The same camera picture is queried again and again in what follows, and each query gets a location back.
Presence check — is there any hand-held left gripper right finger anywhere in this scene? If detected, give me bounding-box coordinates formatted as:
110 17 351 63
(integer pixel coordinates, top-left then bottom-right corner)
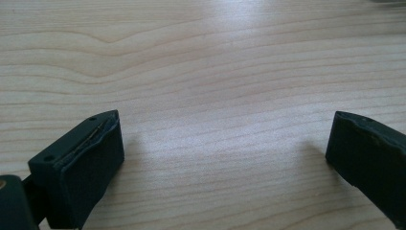
325 110 406 230

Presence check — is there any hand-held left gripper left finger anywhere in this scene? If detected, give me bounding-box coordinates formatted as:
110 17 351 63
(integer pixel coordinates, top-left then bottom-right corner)
28 109 125 230

